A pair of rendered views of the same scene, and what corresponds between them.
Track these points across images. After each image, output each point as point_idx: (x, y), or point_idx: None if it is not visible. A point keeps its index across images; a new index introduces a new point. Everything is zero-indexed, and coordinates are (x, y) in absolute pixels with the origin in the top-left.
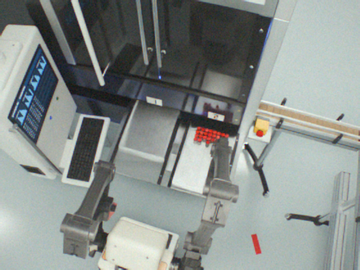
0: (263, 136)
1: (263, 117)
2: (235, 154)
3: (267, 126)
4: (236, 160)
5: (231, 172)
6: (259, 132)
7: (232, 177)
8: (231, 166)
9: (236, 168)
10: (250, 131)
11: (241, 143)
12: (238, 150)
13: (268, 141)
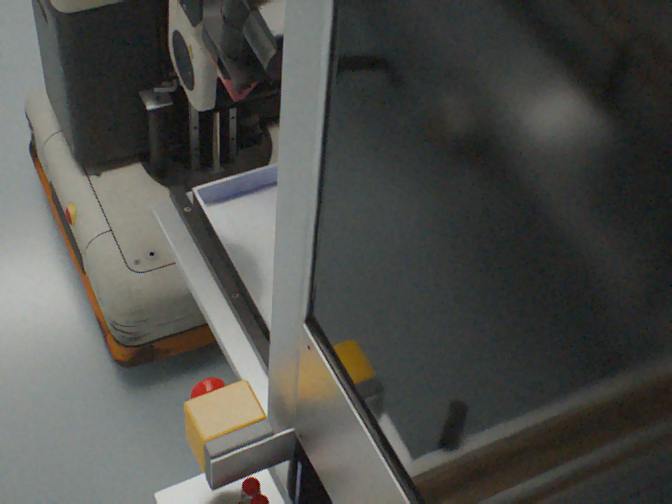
0: (196, 500)
1: (242, 436)
2: (252, 355)
3: (198, 413)
4: (230, 339)
5: (215, 291)
6: (213, 381)
7: (199, 278)
8: (231, 292)
9: (211, 314)
10: (268, 480)
11: (264, 407)
12: (256, 376)
13: (162, 496)
